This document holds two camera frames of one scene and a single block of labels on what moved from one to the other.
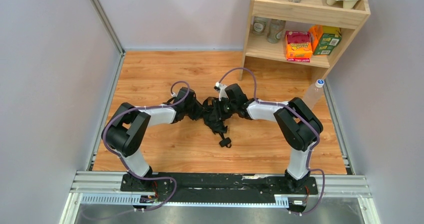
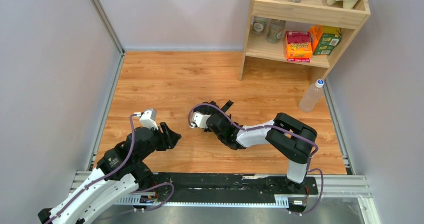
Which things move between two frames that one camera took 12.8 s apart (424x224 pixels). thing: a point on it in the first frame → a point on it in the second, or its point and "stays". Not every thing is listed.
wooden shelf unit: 312,33 stays
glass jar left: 259,25 stays
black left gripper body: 200,108 → 164,136
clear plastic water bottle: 313,93 stays
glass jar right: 275,27 stays
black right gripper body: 226,106 → 220,115
